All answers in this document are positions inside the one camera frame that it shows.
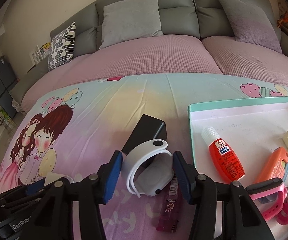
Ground red white glue bottle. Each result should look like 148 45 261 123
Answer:
201 127 245 183

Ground pink smartwatch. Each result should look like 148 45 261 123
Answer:
246 177 288 221

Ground orange blue toy case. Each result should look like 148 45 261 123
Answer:
254 147 288 183

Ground white soap-like block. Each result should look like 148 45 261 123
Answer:
44 172 74 186

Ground black rectangular box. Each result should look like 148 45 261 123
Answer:
122 114 167 155

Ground magenta lighter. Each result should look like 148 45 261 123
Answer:
156 176 183 233

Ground cartoon print tablecloth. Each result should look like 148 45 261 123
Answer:
0 73 288 240

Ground dark grey refrigerator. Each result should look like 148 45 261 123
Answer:
0 56 18 119

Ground black white patterned cushion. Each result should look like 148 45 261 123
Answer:
48 22 76 71

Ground pink sofa seat cover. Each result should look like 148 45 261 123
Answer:
20 35 288 111

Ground books beside sofa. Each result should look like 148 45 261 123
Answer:
29 42 51 64

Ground purple grey cushion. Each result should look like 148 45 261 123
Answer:
218 0 282 53

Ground grey sofa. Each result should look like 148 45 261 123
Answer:
4 0 275 103

